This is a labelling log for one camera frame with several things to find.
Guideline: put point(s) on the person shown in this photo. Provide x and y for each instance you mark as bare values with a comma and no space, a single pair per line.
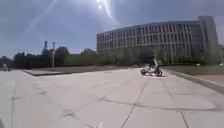
154,61

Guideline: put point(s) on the large grey building, many windows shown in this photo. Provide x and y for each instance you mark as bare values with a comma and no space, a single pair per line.
160,36

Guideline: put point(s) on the small white vehicle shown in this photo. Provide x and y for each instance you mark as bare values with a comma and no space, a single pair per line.
150,70

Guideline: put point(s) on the pale stone slab plaza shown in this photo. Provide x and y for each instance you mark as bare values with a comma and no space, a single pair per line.
110,93

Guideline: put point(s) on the thin dark tower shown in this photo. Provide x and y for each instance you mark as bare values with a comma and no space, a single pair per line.
45,45

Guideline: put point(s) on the low dark raised platform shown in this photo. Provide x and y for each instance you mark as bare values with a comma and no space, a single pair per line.
41,72

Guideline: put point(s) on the row of trees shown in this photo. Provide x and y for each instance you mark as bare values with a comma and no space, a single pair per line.
73,60

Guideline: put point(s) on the pale stone kerb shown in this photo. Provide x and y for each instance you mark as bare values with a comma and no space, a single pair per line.
200,81

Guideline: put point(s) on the grey pole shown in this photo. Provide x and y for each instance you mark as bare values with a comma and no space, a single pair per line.
53,56

